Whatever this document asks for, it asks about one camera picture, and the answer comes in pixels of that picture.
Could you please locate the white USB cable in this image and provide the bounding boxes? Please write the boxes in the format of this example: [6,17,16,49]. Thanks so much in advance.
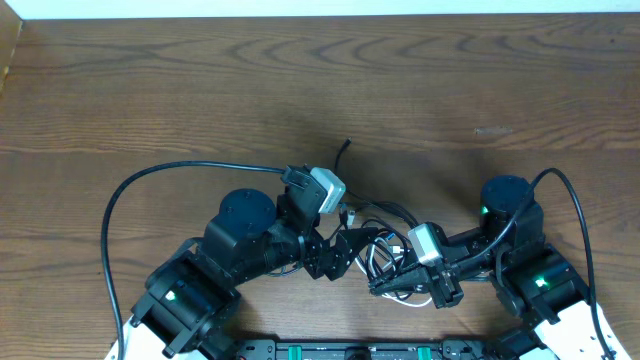
[354,234,434,308]

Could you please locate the black left camera cable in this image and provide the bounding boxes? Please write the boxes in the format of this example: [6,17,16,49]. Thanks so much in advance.
[100,160,311,360]

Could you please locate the black right camera cable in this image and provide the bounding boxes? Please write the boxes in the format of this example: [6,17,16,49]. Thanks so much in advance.
[449,167,617,360]

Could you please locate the black USB cable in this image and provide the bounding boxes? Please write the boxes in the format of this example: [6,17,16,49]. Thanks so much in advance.
[269,137,426,301]

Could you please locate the black cable blue connector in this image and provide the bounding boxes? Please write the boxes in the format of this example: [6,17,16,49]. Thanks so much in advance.
[336,204,407,283]

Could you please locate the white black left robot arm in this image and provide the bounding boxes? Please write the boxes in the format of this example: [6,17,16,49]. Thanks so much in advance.
[128,187,377,359]

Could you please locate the black camera cable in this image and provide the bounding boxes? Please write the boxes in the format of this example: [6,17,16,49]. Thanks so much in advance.
[100,160,311,360]
[449,167,617,360]

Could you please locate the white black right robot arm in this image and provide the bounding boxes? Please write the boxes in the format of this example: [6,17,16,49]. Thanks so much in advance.
[369,175,629,359]

